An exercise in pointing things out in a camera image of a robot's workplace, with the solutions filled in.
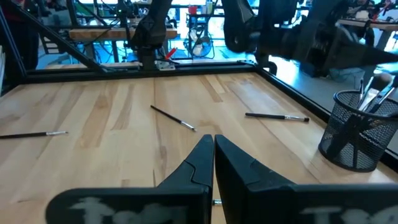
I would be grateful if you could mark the floor fan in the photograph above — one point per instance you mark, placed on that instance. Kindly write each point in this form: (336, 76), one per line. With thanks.
(200, 48)

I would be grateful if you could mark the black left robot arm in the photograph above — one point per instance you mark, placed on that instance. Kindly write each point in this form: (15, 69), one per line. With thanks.
(152, 31)

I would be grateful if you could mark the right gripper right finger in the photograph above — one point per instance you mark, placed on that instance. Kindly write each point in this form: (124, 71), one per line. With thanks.
(255, 202)

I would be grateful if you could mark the silver mounting bracket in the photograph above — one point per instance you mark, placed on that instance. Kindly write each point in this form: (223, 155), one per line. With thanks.
(163, 65)

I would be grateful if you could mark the large fan makeup brush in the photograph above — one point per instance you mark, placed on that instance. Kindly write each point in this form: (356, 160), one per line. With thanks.
(370, 95)

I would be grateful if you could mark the thin black makeup brush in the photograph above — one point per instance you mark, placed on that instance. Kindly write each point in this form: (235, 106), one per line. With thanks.
(169, 116)
(361, 90)
(270, 116)
(28, 135)

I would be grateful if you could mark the black mesh cup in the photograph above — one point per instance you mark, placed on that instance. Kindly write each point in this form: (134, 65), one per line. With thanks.
(351, 140)

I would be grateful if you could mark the medium black makeup brush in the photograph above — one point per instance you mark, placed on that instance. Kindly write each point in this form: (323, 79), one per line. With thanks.
(384, 96)

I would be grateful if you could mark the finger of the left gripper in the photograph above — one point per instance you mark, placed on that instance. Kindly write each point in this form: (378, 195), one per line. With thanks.
(357, 54)

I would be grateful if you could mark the wooden workbench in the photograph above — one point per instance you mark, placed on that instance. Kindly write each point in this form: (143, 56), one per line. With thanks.
(93, 33)
(373, 25)

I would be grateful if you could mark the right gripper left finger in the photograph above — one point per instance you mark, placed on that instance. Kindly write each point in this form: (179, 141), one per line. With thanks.
(174, 202)

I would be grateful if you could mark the red cup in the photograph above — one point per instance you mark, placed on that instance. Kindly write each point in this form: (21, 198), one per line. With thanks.
(192, 10)

